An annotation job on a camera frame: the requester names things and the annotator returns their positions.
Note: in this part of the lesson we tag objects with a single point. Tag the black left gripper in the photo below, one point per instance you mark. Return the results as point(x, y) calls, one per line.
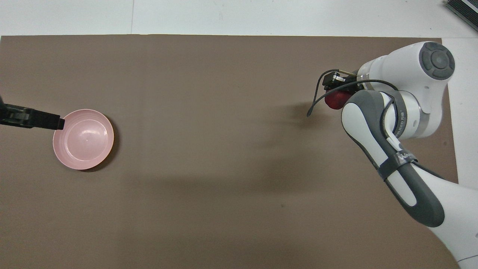
point(16, 116)

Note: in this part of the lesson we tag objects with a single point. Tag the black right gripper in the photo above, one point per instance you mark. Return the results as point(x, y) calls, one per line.
point(349, 78)

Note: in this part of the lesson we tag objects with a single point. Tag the dark red apple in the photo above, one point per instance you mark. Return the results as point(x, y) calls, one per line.
point(336, 101)

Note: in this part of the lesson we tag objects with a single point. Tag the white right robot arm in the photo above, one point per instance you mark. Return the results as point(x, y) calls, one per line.
point(410, 71)

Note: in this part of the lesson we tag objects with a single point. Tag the pink plate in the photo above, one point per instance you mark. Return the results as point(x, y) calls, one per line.
point(84, 140)

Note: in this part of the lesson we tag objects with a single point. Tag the brown table mat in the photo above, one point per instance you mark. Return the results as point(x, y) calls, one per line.
point(224, 149)

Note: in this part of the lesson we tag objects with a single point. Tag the dark ribbed metal object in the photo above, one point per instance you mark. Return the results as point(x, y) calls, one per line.
point(466, 9)

